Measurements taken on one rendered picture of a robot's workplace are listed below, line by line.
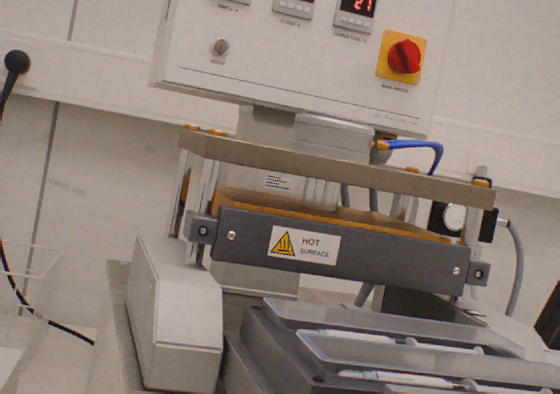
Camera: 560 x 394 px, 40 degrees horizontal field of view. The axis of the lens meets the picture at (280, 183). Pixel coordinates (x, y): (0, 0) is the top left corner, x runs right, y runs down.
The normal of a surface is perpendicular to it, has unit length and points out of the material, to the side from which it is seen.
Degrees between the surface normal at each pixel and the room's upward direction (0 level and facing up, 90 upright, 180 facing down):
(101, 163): 90
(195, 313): 40
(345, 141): 90
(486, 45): 90
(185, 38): 90
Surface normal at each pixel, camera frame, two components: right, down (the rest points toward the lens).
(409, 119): 0.26, 0.10
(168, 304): 0.31, -0.68
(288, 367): -0.95, -0.17
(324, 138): -0.27, 0.00
